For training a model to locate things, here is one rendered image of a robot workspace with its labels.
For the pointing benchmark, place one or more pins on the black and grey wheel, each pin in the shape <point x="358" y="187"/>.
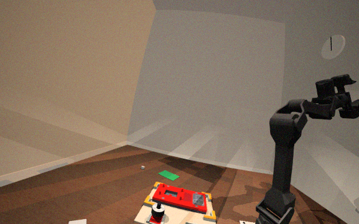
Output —
<point x="158" y="212"/>

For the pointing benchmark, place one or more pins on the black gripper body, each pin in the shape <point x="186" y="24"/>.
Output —
<point x="344" y="97"/>

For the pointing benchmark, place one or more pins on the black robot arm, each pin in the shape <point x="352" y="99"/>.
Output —
<point x="285" y="129"/>

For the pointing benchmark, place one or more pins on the green flat rectangular patch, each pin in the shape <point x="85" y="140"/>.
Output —
<point x="168" y="175"/>

